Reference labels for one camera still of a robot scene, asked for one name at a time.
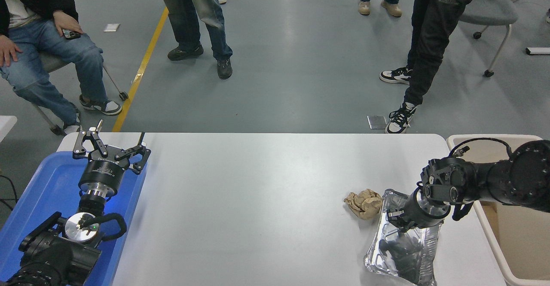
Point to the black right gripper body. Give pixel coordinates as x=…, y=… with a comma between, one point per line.
x=417, y=215

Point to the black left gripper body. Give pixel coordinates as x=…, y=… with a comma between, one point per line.
x=102, y=173

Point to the silver foil tray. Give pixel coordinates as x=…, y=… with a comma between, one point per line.
x=429, y=247

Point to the black phone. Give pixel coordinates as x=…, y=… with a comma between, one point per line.
x=72, y=34

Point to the silver floor plate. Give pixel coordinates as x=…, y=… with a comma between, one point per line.
x=377, y=122

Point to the white floor plate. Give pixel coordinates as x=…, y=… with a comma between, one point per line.
x=111, y=27

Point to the seated person's left hand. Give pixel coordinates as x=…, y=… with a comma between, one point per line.
x=66, y=20

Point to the seated person's right hand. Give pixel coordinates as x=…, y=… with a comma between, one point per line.
x=8, y=50

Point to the crumpled tan paper ball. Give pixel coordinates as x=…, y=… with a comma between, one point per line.
x=364, y=203

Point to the blue plastic tray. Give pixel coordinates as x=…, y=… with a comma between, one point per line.
x=47, y=183

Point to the grey chair with castors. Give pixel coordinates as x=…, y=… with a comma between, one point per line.
x=53, y=62

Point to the small white table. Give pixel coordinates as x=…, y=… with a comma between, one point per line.
x=6, y=125

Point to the seated person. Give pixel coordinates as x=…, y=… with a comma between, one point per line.
x=38, y=54

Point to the large pale bin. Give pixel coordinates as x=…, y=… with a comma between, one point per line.
x=515, y=243

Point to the standing person with black shoes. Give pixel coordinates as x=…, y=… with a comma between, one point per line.
x=189, y=11

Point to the standing person with black-white sneakers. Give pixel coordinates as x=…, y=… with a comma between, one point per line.
x=434, y=28

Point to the grey office chair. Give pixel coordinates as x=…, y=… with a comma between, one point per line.
x=490, y=13

